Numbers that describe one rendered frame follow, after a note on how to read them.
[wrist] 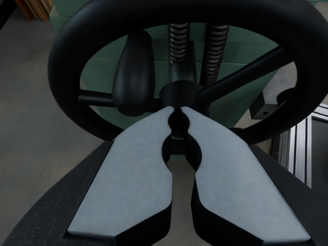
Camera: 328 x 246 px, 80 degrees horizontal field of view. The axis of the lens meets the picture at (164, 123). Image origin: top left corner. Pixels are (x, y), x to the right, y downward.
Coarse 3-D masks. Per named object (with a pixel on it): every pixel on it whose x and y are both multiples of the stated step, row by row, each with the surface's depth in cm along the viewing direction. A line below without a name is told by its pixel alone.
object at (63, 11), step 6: (54, 0) 30; (60, 0) 30; (66, 0) 30; (72, 0) 30; (78, 0) 30; (84, 0) 30; (60, 6) 31; (66, 6) 31; (72, 6) 31; (78, 6) 31; (60, 12) 32; (66, 12) 32; (72, 12) 32
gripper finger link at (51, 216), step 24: (96, 168) 7; (48, 192) 6; (72, 192) 6; (24, 216) 5; (48, 216) 5; (72, 216) 5; (24, 240) 5; (48, 240) 5; (72, 240) 5; (96, 240) 5
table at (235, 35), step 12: (312, 0) 29; (324, 0) 29; (168, 24) 23; (192, 24) 23; (204, 24) 22; (156, 36) 24; (168, 36) 24; (192, 36) 24; (204, 36) 24; (228, 36) 24; (240, 36) 24; (252, 36) 24
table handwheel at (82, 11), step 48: (96, 0) 12; (144, 0) 11; (192, 0) 11; (240, 0) 11; (288, 0) 11; (96, 48) 14; (192, 48) 27; (288, 48) 14; (96, 96) 22; (192, 96) 21
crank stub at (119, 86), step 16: (144, 32) 13; (128, 48) 12; (144, 48) 12; (128, 64) 11; (144, 64) 11; (128, 80) 10; (144, 80) 11; (112, 96) 11; (128, 96) 10; (144, 96) 11; (128, 112) 11; (144, 112) 11
